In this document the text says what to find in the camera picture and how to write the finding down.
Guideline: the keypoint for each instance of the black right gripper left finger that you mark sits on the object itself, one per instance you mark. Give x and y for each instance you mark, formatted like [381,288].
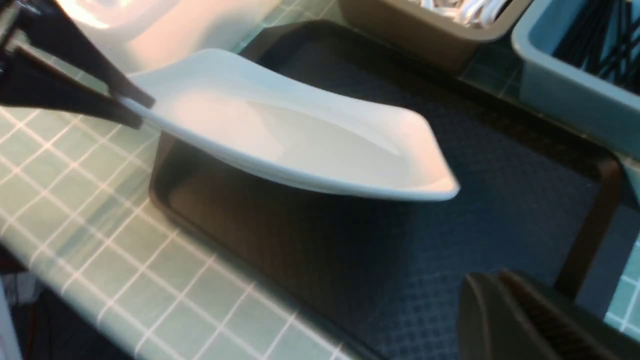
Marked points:
[492,324]

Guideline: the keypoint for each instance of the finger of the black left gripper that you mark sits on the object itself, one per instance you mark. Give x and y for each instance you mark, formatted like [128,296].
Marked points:
[28,82]
[49,28]

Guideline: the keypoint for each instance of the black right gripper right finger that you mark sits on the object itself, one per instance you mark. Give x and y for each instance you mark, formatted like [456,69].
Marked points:
[572,332]

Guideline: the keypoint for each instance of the white square rice plate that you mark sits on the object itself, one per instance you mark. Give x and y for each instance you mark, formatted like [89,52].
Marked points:
[298,135]

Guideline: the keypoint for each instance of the large white plastic tub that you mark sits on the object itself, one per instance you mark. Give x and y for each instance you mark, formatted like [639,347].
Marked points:
[140,35]

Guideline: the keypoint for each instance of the black serving tray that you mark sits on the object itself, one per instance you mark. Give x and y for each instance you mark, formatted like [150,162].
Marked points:
[385,276]

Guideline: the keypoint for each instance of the green checked tablecloth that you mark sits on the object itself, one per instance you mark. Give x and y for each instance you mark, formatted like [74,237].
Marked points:
[76,209]

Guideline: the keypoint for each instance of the blue-grey chopstick bin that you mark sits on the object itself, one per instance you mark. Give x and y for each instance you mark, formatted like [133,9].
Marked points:
[594,107]

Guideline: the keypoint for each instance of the brown spoon bin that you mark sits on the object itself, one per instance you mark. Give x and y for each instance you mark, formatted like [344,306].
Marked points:
[425,35]

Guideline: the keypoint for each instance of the bundle of black chopsticks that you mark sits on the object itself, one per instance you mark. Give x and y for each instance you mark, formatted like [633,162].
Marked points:
[603,41]

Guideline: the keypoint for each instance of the pile of white spoons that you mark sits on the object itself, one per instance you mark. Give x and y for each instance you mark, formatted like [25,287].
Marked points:
[468,13]

